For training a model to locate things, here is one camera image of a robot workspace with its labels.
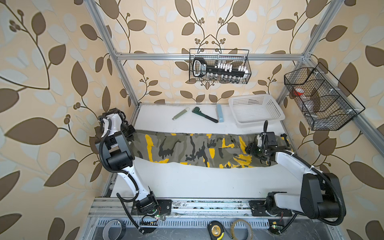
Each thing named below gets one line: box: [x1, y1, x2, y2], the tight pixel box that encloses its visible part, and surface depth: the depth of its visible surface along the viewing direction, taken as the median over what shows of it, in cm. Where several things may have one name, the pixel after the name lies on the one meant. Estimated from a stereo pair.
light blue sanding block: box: [216, 104, 224, 123], surface depth 113 cm
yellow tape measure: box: [207, 220, 225, 240], surface depth 68 cm
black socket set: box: [192, 57, 248, 78], surface depth 85 cm
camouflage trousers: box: [129, 131, 292, 168], surface depth 96 cm
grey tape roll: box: [102, 219, 127, 240], surface depth 68 cm
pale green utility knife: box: [172, 107, 190, 121], surface depth 118 cm
